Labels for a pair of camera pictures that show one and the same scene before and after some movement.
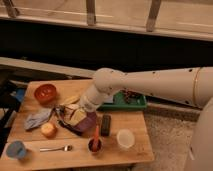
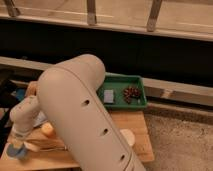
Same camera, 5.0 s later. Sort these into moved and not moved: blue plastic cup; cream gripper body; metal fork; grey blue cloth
Moved: cream gripper body
Not moved: grey blue cloth; metal fork; blue plastic cup
